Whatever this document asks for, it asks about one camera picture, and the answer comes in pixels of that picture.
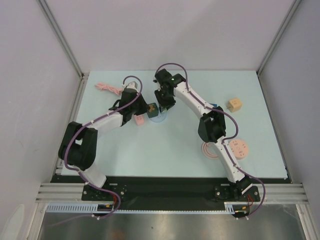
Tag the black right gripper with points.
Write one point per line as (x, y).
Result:
(163, 100)

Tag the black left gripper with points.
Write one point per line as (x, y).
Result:
(145, 107)

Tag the dark green cube socket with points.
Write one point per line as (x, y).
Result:
(153, 110)

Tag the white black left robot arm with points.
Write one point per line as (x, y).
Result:
(79, 145)

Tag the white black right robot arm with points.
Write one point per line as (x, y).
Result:
(211, 127)

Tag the pink power strip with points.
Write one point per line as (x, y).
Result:
(139, 120)

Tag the light blue round socket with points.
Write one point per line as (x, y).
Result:
(159, 118)

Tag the beige cube socket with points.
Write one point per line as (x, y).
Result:
(234, 105)

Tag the pink round socket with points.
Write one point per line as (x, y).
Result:
(239, 148)

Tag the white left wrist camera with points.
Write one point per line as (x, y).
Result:
(131, 87)

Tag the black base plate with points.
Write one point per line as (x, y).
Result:
(169, 203)

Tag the aluminium frame rail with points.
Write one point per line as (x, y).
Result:
(80, 192)

